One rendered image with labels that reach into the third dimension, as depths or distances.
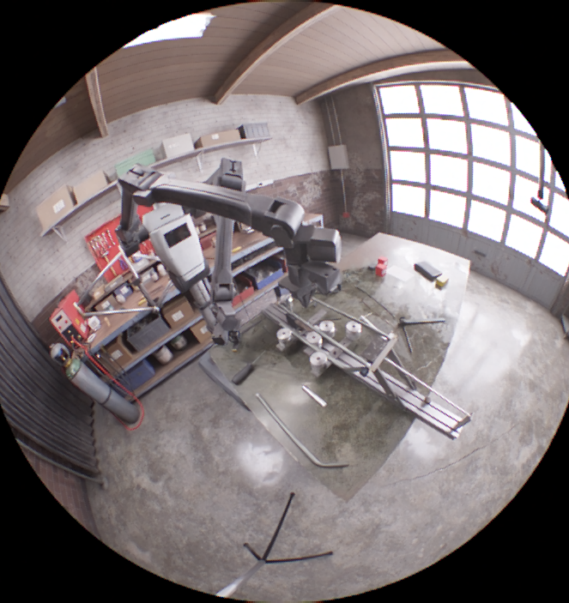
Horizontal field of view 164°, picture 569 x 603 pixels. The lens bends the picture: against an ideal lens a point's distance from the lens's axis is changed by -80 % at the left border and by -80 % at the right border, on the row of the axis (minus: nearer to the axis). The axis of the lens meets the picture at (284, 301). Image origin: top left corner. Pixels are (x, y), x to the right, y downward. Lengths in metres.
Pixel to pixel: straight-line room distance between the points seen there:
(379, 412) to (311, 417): 0.21
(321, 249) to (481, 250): 3.26
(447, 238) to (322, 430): 3.28
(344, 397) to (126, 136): 2.79
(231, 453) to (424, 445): 1.39
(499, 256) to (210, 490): 4.22
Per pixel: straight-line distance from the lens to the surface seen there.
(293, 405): 0.64
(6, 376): 2.47
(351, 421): 0.62
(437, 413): 0.66
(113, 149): 2.59
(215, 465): 1.68
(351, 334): 0.69
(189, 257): 1.08
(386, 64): 3.10
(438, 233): 3.52
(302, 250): 0.43
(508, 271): 3.67
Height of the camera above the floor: 1.47
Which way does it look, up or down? 38 degrees down
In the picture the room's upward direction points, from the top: 14 degrees counter-clockwise
